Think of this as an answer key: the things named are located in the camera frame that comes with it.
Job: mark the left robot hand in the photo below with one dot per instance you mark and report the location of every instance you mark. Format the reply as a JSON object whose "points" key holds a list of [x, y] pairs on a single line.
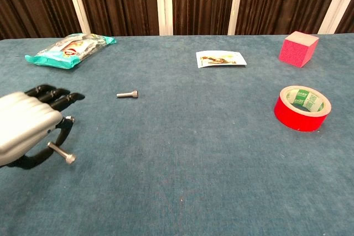
{"points": [[25, 120]]}

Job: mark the metal bolt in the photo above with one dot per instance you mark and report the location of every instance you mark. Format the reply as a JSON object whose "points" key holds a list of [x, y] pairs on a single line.
{"points": [[127, 94], [62, 154], [70, 120]]}

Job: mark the teal snack bag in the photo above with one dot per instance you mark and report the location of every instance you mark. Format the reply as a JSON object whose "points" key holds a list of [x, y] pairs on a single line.
{"points": [[66, 51]]}

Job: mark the blue felt table cover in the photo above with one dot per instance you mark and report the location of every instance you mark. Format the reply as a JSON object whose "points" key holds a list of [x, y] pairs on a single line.
{"points": [[177, 164]]}

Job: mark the white picture card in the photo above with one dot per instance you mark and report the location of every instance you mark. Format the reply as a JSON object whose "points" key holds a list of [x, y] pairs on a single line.
{"points": [[218, 59]]}

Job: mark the red tape roll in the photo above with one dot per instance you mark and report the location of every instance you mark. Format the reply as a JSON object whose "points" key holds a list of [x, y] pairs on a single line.
{"points": [[298, 118]]}

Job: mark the pink foam cube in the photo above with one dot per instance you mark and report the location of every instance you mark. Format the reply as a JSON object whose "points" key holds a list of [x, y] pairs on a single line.
{"points": [[296, 51]]}

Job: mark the white frame post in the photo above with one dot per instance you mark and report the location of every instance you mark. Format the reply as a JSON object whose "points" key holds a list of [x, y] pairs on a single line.
{"points": [[164, 1], [76, 1], [340, 1], [236, 1]]}

